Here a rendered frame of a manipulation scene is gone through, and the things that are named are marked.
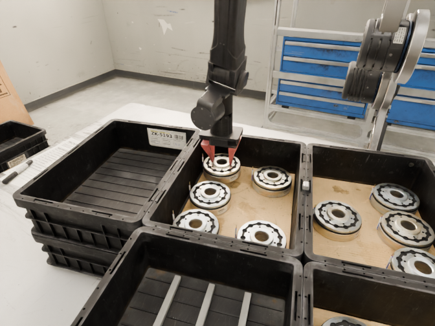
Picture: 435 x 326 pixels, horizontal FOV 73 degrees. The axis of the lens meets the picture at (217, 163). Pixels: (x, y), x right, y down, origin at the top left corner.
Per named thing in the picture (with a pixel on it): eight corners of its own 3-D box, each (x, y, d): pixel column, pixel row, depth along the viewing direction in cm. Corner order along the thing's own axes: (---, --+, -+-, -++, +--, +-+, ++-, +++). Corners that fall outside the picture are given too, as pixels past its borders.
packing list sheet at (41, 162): (67, 137, 130) (67, 136, 129) (108, 148, 122) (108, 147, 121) (-6, 178, 105) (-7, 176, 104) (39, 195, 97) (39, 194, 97)
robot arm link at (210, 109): (250, 68, 64) (215, 56, 66) (230, 86, 56) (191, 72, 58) (238, 115, 72) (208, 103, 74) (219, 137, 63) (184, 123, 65)
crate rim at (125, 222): (113, 124, 94) (112, 118, 93) (202, 136, 88) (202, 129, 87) (11, 206, 62) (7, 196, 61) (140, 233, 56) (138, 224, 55)
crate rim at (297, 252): (202, 136, 88) (202, 129, 87) (305, 149, 81) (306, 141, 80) (140, 233, 56) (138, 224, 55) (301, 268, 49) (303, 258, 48)
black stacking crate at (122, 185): (119, 150, 100) (112, 119, 93) (202, 162, 93) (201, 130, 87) (29, 236, 68) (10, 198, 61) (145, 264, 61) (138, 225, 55)
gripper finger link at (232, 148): (235, 172, 77) (236, 141, 71) (210, 168, 78) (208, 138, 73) (241, 158, 82) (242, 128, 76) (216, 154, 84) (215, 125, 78)
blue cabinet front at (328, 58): (276, 103, 260) (283, 35, 229) (363, 118, 235) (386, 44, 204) (274, 104, 258) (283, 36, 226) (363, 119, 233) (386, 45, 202)
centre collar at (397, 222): (393, 217, 66) (393, 215, 65) (417, 222, 65) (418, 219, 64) (396, 232, 62) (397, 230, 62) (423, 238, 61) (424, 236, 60)
